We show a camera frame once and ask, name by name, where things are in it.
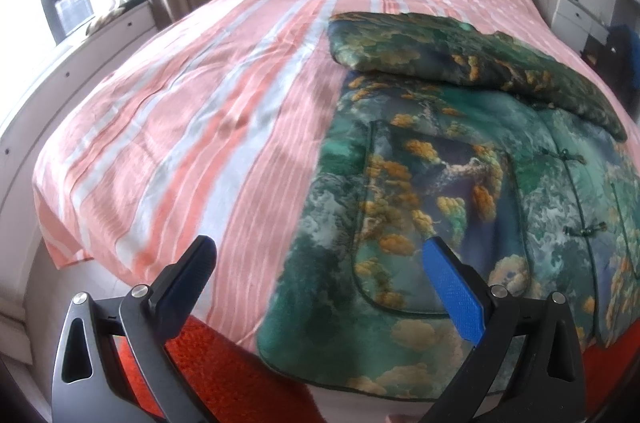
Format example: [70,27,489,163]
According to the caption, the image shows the pink striped bed sheet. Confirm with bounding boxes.
[31,0,601,354]

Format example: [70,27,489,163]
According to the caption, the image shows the green landscape print jacket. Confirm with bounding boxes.
[257,12,639,400]

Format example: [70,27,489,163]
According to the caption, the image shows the black and blue hanging clothes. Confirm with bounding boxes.
[596,24,639,120]

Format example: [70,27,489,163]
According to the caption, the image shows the white bedside cabinet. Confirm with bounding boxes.
[532,0,614,54]

